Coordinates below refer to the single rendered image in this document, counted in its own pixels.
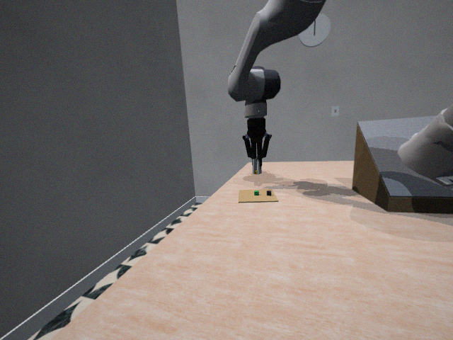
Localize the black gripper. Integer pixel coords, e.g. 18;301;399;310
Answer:
243;118;272;174

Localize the tan square mat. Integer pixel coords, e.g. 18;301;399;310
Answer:
239;189;278;203

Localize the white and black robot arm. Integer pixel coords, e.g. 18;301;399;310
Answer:
228;0;453;186

